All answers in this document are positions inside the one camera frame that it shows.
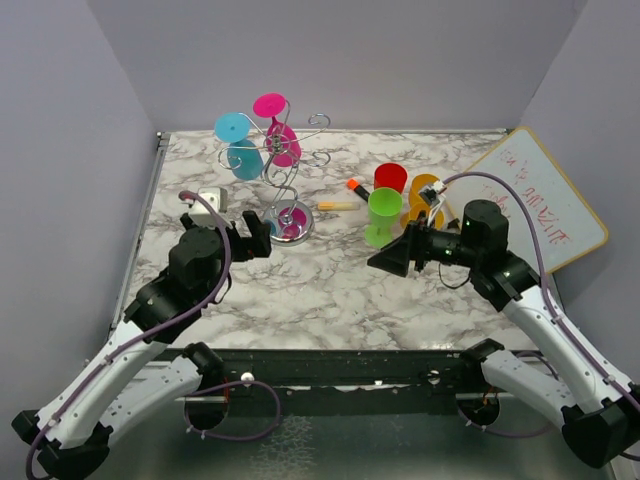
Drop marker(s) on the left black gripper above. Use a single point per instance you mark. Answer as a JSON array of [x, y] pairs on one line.
[[249, 247]]

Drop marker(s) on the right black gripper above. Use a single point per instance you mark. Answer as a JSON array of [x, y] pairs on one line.
[[413, 243]]

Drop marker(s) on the green wine glass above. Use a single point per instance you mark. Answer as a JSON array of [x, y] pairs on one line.
[[384, 208]]

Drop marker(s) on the blue wine glass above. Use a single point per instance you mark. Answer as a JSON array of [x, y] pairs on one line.
[[241, 156]]

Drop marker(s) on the yellow wine glass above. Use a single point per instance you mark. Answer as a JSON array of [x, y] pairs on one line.
[[420, 182], [424, 212]]

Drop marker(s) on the red wine glass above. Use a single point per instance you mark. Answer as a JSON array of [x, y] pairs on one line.
[[390, 175]]

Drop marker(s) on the pink wine glass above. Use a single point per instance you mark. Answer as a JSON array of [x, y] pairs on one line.
[[281, 139]]

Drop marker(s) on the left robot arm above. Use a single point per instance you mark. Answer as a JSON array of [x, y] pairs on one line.
[[73, 435]]

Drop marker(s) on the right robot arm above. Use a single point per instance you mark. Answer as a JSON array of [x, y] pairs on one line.
[[592, 403]]

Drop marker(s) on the chrome wine glass rack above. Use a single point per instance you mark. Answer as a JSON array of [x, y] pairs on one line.
[[291, 221]]

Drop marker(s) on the pale yellow marker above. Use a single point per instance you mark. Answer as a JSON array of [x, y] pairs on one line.
[[338, 206]]

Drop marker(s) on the orange black highlighter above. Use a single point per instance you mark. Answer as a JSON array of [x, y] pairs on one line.
[[358, 189]]

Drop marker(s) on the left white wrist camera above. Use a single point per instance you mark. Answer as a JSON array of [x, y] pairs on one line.
[[216, 197]]

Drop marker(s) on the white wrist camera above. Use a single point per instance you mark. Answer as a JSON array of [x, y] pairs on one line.
[[216, 197], [432, 195]]

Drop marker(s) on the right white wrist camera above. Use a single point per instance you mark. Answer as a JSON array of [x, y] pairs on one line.
[[432, 195]]

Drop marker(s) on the whiteboard with yellow frame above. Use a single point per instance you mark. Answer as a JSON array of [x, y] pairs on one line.
[[566, 226]]

